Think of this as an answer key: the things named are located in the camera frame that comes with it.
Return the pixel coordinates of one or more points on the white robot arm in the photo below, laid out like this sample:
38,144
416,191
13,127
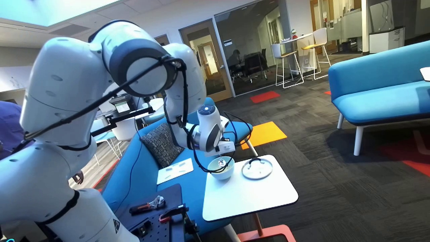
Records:
69,80

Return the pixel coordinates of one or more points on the blue sofa near robot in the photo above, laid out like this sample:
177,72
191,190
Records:
134,182

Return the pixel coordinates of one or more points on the white paper sheet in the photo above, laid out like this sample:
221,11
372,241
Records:
175,172

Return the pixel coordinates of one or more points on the grey patterned cushion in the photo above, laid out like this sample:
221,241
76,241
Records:
161,143

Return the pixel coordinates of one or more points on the glass pot lid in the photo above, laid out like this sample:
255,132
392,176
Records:
257,168

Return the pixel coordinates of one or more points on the white side table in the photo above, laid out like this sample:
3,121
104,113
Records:
240,195

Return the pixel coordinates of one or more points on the white high stool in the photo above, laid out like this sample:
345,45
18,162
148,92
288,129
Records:
288,69

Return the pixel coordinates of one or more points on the blue corner sofa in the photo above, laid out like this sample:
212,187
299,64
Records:
381,88

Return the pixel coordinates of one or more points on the red handled clamp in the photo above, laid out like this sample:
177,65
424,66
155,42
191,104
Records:
159,202

